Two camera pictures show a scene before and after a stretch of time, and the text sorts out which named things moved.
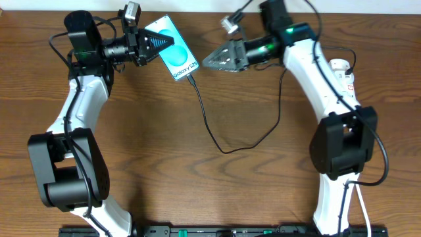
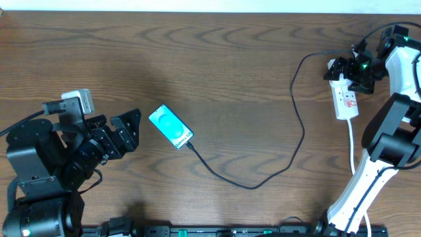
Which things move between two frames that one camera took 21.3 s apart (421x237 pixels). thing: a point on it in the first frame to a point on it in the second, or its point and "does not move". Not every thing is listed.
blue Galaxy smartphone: (177, 57) to (175, 130)
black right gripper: (235, 60) to (350, 63)
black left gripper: (138, 48) to (107, 141)
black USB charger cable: (350, 67) to (205, 165)
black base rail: (222, 231) does not move
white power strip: (342, 83) does not move
